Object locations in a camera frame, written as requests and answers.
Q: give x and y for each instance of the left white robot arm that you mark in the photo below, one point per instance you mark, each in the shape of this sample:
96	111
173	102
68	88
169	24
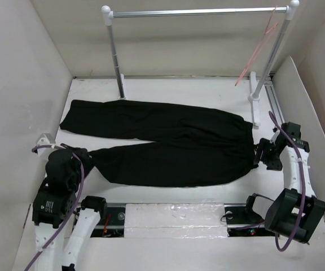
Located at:
63	221

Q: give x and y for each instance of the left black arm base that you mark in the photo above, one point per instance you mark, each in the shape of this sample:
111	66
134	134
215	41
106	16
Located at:
116	223

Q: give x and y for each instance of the white and silver clothes rack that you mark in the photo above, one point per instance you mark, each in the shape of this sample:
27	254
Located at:
205	42

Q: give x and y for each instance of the white foam block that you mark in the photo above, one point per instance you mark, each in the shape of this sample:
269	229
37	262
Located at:
178	221

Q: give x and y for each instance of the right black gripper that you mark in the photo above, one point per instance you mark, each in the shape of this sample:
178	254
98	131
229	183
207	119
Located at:
264	143

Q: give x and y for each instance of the pink wire hanger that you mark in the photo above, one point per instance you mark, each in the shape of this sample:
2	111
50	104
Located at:
269	30

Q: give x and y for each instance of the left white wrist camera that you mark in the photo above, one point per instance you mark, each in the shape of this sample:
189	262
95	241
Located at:
45	139

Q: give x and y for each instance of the black trousers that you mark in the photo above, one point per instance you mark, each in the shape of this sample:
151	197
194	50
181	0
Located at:
179	146

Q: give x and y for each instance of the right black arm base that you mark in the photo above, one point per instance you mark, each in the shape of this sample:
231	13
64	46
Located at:
243	223

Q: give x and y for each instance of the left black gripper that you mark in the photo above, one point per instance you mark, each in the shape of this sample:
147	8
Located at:
83	153

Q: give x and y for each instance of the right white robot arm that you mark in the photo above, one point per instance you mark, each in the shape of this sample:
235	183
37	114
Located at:
296	212

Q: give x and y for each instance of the aluminium rail right side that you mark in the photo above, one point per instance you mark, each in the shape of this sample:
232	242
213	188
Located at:
273	100

